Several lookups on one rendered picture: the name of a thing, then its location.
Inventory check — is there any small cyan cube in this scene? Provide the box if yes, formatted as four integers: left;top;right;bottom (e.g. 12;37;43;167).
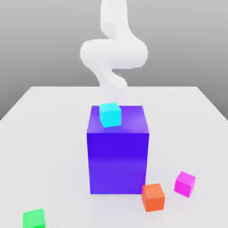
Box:
99;102;122;128

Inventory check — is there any small orange cube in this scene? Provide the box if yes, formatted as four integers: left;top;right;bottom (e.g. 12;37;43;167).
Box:
141;183;166;212

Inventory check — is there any small magenta cube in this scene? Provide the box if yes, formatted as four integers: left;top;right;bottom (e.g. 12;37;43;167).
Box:
174;171;197;199

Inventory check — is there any small green cube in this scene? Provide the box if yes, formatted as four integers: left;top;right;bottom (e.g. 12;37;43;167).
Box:
22;208;46;228

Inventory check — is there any large purple box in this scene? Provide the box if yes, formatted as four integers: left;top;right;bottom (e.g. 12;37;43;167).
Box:
86;105;150;195

